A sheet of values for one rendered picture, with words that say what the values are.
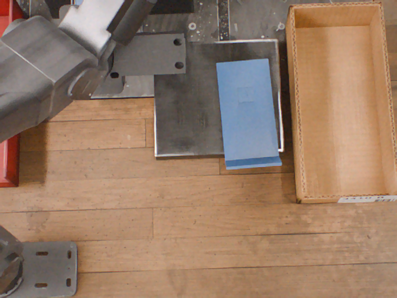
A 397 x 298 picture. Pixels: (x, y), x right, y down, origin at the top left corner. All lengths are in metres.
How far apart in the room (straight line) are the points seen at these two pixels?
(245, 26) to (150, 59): 0.28
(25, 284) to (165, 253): 0.18
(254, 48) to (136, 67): 0.26
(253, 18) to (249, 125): 0.17
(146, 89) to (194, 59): 0.08
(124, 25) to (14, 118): 0.16
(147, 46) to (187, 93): 0.21
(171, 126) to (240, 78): 0.11
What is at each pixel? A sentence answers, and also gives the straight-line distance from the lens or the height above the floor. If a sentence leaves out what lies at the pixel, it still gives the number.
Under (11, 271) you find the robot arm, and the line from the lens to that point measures 0.91.
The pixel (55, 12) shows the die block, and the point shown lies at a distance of 1.08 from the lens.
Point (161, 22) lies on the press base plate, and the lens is 1.08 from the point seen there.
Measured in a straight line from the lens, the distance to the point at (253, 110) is 1.01.
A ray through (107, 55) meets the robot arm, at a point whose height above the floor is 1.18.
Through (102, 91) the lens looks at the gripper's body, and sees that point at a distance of 0.88.
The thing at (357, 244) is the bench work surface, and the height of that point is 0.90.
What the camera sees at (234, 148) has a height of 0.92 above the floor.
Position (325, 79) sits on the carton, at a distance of 1.05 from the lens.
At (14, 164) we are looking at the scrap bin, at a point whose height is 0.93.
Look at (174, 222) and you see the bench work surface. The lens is 1.00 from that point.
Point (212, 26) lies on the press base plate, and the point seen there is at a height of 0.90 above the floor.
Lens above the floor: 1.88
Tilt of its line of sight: 75 degrees down
